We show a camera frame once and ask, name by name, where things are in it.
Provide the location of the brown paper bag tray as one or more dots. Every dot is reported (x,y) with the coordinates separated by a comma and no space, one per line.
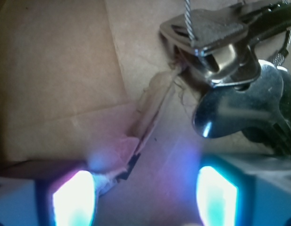
(71,74)

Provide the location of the bunch of silver keys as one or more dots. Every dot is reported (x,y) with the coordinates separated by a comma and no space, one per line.
(246,94)

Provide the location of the glowing white gripper right finger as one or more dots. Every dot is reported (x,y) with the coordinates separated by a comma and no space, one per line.
(244,190)

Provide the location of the glowing white gripper left finger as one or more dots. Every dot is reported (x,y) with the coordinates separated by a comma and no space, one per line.
(46,193)

